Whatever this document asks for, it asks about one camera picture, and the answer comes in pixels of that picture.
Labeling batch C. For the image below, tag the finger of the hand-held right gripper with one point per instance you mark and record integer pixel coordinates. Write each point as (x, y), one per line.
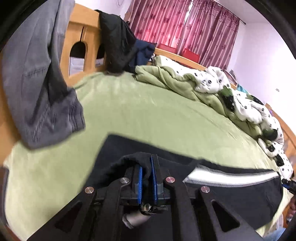
(288, 184)

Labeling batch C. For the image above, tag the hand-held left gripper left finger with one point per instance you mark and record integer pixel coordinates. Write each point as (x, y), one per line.
(139, 185)

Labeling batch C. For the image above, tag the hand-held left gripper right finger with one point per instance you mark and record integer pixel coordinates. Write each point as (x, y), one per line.
(154, 183)

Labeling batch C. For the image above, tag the black pants with white stripe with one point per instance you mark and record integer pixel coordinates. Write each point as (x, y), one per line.
(231, 199)

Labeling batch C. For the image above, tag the green bed sheet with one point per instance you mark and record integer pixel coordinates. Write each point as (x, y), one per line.
(150, 115)

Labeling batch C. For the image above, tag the teal cloth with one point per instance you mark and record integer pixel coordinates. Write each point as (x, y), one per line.
(242, 89)

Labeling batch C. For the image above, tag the white and green patterned quilt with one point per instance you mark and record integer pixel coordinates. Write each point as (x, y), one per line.
(208, 81)

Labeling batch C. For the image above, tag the navy blue garment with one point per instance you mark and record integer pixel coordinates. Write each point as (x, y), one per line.
(143, 53)

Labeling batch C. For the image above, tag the red box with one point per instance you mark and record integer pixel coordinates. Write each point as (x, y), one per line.
(190, 55)

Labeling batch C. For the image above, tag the grey jeans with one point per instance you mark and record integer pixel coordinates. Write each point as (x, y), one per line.
(34, 92)

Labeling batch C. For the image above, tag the black jacket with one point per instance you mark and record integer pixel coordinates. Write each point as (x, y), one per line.
(115, 41)

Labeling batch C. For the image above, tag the red patterned curtain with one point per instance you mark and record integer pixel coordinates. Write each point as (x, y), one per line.
(212, 34)
(157, 23)

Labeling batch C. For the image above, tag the wooden bed frame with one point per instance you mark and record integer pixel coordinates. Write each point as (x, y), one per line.
(76, 32)

